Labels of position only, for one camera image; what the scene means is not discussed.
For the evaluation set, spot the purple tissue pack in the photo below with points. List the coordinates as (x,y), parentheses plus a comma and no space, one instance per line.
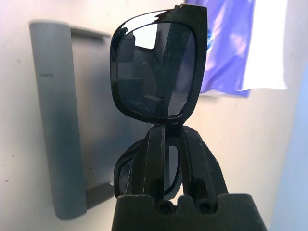
(228,48)

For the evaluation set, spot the black sunglasses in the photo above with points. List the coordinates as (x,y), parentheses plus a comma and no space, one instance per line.
(149,72)

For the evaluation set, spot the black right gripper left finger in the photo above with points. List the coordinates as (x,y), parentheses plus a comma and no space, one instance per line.
(154,163)

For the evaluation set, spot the grey glasses case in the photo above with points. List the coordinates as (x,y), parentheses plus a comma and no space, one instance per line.
(57,120)

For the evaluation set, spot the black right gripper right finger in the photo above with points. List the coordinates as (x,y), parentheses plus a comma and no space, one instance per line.
(202,163)

